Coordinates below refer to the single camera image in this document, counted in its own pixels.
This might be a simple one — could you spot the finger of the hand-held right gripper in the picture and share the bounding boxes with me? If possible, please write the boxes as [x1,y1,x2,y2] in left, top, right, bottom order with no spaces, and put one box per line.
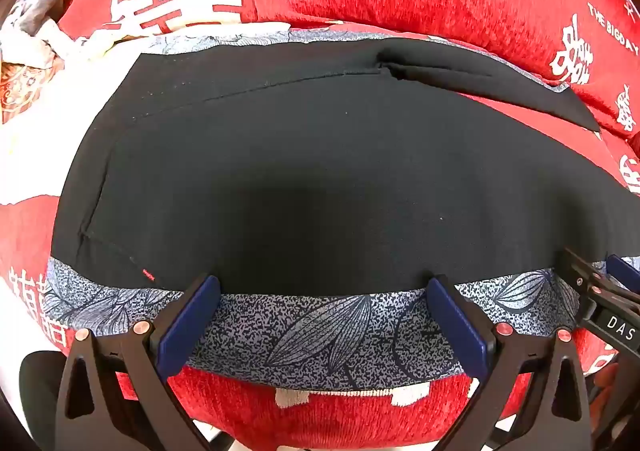
[605,253,640,304]
[557,246,608,317]

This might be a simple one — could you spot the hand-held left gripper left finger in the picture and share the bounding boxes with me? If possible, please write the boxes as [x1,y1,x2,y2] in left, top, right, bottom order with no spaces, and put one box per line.
[55,273,221,451]

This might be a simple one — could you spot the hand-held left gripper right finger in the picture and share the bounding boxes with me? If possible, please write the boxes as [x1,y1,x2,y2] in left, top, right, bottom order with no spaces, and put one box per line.
[425,273,593,451]

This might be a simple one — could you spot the black pants with patterned trim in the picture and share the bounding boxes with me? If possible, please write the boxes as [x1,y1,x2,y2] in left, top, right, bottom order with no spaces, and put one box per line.
[42,28,640,389]

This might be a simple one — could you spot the person's right hand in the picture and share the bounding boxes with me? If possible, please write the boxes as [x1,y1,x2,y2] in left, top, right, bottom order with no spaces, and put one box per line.
[592,363,623,432]

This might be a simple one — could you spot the pale peach cloth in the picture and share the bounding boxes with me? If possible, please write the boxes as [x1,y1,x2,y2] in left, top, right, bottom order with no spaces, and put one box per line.
[0,24,156,207]

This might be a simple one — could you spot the red patterned cloth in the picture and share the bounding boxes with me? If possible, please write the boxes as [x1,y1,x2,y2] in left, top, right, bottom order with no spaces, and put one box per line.
[0,58,67,126]

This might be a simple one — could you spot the pale lavender garment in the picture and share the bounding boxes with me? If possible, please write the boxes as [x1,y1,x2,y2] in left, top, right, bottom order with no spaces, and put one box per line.
[0,20,81,68]

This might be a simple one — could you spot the blue-grey cloth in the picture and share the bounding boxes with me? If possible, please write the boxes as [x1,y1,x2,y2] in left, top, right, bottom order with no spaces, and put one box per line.
[7,0,71,34]

